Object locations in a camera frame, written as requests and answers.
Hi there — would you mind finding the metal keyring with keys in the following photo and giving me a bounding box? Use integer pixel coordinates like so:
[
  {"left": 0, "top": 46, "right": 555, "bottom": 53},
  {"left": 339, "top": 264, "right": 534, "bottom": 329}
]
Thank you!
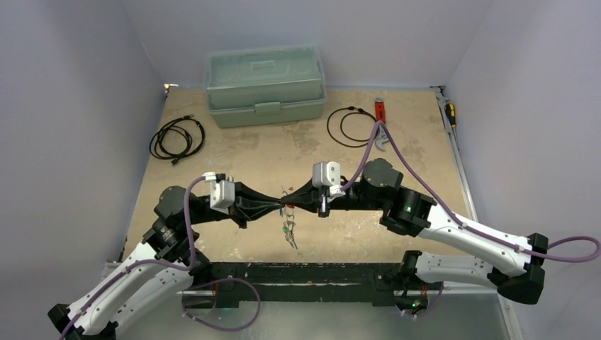
[{"left": 282, "top": 215, "right": 298, "bottom": 249}]

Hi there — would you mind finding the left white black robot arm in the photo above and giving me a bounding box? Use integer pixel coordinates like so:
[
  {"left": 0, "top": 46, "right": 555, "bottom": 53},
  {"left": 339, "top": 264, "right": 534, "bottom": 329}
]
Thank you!
[{"left": 48, "top": 173, "right": 283, "bottom": 339}]

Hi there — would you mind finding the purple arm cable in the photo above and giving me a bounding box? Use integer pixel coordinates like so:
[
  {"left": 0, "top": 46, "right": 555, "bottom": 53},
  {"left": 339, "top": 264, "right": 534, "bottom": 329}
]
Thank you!
[
  {"left": 58, "top": 176, "right": 210, "bottom": 340},
  {"left": 340, "top": 120, "right": 601, "bottom": 263}
]

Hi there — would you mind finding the key with blue tag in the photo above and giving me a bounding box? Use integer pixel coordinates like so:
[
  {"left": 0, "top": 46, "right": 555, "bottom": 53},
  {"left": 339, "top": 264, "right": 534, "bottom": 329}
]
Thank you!
[{"left": 280, "top": 186, "right": 295, "bottom": 220}]

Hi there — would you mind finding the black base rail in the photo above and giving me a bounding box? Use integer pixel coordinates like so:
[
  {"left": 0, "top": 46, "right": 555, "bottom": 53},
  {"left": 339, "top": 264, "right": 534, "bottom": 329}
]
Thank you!
[{"left": 191, "top": 262, "right": 400, "bottom": 308}]

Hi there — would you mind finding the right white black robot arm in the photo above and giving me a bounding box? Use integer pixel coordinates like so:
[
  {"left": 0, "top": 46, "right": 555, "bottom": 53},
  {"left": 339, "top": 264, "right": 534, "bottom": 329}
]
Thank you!
[{"left": 281, "top": 158, "right": 549, "bottom": 305}]

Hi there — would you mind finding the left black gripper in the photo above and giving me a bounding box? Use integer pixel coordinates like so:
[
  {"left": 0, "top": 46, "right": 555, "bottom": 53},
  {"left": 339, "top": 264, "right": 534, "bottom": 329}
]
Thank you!
[{"left": 184, "top": 181, "right": 284, "bottom": 227}]

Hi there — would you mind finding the red handled adjustable wrench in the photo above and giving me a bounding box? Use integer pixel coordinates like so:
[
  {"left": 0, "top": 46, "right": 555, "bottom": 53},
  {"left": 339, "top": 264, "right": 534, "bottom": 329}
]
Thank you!
[{"left": 374, "top": 97, "right": 389, "bottom": 152}]

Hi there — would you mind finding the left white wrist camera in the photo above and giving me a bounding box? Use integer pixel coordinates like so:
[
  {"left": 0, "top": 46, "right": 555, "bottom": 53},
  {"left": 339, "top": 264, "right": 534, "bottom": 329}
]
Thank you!
[{"left": 203, "top": 172, "right": 235, "bottom": 214}]

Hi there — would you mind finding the coiled black cable left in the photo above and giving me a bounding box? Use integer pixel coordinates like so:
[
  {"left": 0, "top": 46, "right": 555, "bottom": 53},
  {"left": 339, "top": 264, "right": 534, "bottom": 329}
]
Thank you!
[{"left": 149, "top": 116, "right": 206, "bottom": 166}]

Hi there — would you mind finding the coiled thin black cable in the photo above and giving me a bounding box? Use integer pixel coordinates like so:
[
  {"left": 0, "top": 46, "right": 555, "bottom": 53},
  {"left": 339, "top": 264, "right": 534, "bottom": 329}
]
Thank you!
[{"left": 326, "top": 106, "right": 381, "bottom": 149}]

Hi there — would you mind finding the green plastic toolbox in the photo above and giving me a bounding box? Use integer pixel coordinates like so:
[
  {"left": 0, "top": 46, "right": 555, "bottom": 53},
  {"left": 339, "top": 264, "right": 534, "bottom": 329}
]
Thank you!
[{"left": 205, "top": 45, "right": 327, "bottom": 128}]

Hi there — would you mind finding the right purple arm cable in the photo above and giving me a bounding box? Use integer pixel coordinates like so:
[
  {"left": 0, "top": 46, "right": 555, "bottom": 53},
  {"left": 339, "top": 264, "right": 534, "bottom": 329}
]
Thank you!
[{"left": 340, "top": 120, "right": 601, "bottom": 263}]

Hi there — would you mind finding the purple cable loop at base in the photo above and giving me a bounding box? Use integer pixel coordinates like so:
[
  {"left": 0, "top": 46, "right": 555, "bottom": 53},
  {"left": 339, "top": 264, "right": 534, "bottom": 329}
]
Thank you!
[{"left": 181, "top": 276, "right": 262, "bottom": 333}]

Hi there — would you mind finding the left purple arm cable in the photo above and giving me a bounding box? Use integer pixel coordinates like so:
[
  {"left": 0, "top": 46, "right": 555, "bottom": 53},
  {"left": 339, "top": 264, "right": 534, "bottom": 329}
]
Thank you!
[{"left": 58, "top": 176, "right": 210, "bottom": 340}]

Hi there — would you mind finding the yellow black screwdriver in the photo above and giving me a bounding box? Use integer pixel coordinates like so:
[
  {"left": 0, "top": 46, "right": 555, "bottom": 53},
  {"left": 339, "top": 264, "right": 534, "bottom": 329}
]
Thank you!
[{"left": 444, "top": 103, "right": 456, "bottom": 128}]

